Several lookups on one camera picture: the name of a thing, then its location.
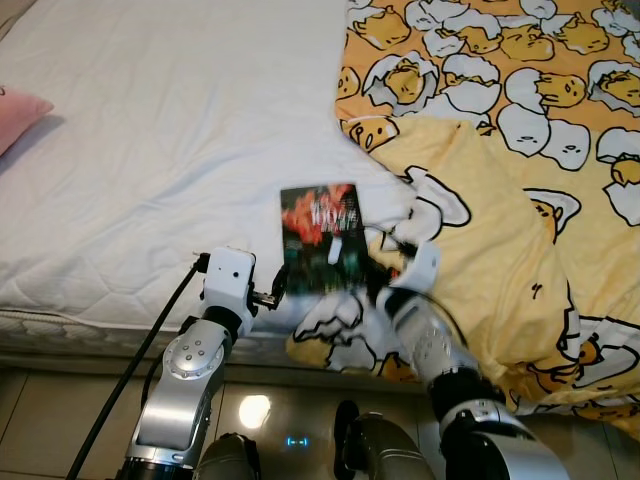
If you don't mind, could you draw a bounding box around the dark red-covered book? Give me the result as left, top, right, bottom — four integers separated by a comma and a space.
280, 183, 367, 297

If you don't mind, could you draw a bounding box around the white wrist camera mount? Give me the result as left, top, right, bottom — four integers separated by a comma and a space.
203, 248, 258, 321
395, 240, 442, 297

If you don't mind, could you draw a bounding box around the yellow cartoon egg duvet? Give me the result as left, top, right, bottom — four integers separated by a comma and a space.
285, 0, 640, 441

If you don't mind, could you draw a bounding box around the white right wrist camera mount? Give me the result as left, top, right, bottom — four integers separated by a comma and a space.
395, 240, 442, 297

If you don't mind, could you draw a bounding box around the white quilted mattress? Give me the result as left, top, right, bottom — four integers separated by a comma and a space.
0, 0, 421, 346

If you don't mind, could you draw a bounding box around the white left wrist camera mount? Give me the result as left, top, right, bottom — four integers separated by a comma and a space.
203, 248, 258, 321

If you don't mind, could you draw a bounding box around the grey robot left leg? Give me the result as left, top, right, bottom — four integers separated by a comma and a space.
195, 432, 263, 480

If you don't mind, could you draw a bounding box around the grey bed base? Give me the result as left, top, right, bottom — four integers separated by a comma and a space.
0, 330, 301, 377

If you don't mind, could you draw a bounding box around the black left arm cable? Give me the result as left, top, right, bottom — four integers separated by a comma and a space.
65, 253, 211, 480

